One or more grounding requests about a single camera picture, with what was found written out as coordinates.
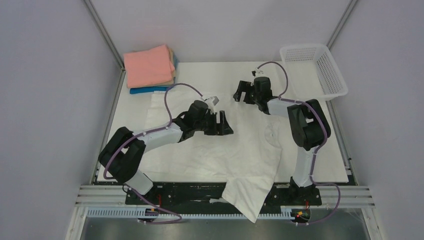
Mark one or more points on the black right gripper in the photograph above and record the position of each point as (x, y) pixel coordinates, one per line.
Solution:
(247, 93)

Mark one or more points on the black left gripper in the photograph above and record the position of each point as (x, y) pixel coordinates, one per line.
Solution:
(221, 128)

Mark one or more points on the white t shirt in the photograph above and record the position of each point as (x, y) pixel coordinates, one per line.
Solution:
(246, 160)

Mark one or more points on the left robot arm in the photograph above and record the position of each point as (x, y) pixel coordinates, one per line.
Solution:
(122, 155)

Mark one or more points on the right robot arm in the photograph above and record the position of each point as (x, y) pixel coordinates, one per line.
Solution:
(309, 128)

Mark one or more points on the white plastic basket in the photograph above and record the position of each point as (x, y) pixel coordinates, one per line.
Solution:
(312, 72)

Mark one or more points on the blue folded t shirt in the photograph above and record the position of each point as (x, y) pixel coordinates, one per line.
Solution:
(161, 87)

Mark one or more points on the pink folded t shirt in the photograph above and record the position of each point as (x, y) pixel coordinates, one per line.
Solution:
(148, 66)

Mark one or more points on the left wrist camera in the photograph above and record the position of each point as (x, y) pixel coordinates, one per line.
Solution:
(211, 102)

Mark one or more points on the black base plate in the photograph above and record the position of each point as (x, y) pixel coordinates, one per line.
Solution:
(206, 198)

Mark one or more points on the white cable duct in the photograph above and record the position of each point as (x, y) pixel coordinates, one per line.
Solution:
(151, 213)

